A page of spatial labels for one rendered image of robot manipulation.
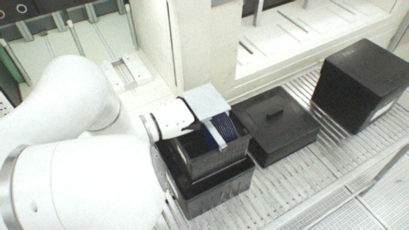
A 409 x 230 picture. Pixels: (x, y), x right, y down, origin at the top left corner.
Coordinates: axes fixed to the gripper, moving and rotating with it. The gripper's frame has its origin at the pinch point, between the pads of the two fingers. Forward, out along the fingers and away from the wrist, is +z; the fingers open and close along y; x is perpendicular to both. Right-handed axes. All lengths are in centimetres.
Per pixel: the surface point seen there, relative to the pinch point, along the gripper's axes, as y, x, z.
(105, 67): -66, -25, -18
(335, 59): -10, -16, 70
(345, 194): 20, -117, 95
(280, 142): 6.4, -31.1, 30.7
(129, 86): -50, -28, -12
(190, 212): 13.5, -34.4, -13.1
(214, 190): 13.6, -26.6, -3.7
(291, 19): -61, -30, 92
